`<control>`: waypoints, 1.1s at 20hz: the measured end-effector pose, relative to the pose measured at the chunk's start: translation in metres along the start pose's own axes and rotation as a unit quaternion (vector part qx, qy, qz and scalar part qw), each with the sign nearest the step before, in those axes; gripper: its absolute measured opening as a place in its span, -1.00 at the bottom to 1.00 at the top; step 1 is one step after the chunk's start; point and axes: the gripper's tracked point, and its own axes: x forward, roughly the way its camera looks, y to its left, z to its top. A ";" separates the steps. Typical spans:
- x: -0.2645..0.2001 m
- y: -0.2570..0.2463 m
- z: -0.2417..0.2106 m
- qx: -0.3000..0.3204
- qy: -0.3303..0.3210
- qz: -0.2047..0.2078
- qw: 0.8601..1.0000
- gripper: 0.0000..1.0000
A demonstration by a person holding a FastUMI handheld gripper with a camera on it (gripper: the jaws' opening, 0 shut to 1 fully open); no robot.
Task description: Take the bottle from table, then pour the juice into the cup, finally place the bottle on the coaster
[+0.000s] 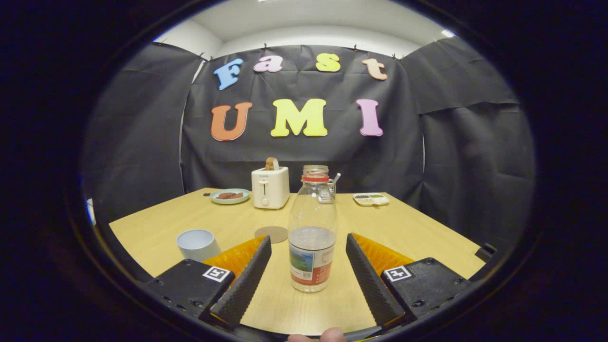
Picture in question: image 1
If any green plate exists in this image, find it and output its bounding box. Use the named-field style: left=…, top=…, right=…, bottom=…
left=210, top=188, right=251, bottom=205

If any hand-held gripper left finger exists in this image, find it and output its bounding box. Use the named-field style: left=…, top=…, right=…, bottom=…
left=145, top=235, right=272, bottom=328

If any clear plastic juice bottle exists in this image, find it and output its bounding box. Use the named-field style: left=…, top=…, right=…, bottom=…
left=288, top=164, right=338, bottom=293

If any small black block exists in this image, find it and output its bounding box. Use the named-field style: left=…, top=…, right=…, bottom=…
left=475, top=243, right=497, bottom=262

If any white toaster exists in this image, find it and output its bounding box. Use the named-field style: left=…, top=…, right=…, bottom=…
left=251, top=166, right=290, bottom=209

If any white divided dish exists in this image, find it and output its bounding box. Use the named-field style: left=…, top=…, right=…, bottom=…
left=353, top=192, right=390, bottom=207

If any white cup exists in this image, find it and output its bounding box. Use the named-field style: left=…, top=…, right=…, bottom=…
left=176, top=229, right=222, bottom=263

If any wooden table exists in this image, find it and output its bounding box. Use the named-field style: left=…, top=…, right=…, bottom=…
left=109, top=188, right=486, bottom=335

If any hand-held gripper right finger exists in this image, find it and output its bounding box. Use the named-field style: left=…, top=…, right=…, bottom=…
left=345, top=233, right=471, bottom=331

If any round brown coaster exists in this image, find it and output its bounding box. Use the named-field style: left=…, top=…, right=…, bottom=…
left=255, top=226, right=289, bottom=244

